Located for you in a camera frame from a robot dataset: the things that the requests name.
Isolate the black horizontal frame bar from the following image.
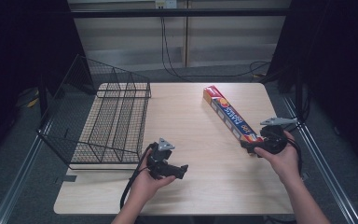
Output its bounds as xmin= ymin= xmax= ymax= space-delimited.
xmin=70 ymin=7 xmax=293 ymax=19

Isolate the dark curtain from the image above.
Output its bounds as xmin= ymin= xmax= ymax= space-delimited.
xmin=265 ymin=0 xmax=358 ymax=176
xmin=0 ymin=0 xmax=96 ymax=171

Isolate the black cable on floor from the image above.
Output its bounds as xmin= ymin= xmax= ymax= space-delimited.
xmin=159 ymin=16 xmax=272 ymax=79

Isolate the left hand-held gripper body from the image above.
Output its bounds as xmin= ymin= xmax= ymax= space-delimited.
xmin=146 ymin=137 xmax=176 ymax=181

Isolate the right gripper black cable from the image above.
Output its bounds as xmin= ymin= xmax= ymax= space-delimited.
xmin=287 ymin=137 xmax=304 ymax=179

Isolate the person's right hand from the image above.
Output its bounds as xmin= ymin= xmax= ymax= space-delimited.
xmin=254 ymin=131 xmax=301 ymax=187

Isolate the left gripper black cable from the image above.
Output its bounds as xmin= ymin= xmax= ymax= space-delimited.
xmin=118 ymin=142 xmax=157 ymax=210

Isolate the person's left hand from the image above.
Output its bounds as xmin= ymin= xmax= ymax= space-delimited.
xmin=128 ymin=148 xmax=177 ymax=205

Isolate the metal floor rail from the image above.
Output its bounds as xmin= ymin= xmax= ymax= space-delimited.
xmin=282 ymin=95 xmax=358 ymax=224
xmin=0 ymin=119 xmax=54 ymax=224

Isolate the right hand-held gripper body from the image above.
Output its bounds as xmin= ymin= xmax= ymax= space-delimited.
xmin=259 ymin=116 xmax=298 ymax=155

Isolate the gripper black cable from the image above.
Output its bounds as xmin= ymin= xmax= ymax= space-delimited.
xmin=118 ymin=142 xmax=157 ymax=210
xmin=287 ymin=137 xmax=304 ymax=179

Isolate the long blue and red box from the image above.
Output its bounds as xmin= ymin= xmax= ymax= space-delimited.
xmin=202 ymin=85 xmax=264 ymax=145

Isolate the black wire mesh basket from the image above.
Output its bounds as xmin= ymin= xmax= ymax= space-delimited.
xmin=35 ymin=53 xmax=153 ymax=171

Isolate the white wall socket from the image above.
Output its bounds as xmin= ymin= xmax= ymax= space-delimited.
xmin=155 ymin=0 xmax=178 ymax=9

